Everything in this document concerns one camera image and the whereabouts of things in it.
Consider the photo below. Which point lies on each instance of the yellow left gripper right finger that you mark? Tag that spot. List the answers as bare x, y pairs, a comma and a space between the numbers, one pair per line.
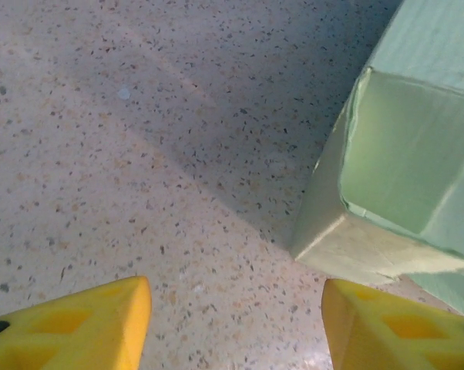
390, 335

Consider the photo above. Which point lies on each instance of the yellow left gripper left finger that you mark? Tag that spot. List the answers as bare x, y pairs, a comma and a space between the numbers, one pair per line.
81, 331

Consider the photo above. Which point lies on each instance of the light green paper box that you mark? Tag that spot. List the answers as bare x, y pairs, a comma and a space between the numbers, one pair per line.
401, 154

